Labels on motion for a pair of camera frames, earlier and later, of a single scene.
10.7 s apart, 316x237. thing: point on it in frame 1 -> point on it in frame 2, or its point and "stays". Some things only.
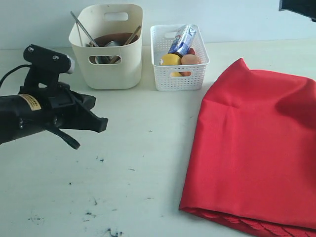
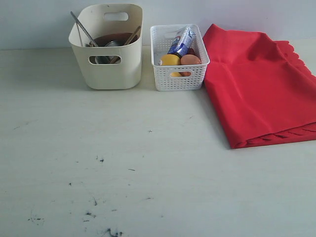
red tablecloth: x=252 y=161 -> x=263 y=94
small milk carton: x=181 y=45 stays
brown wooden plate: x=123 y=37 stays
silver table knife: x=84 y=28 stays
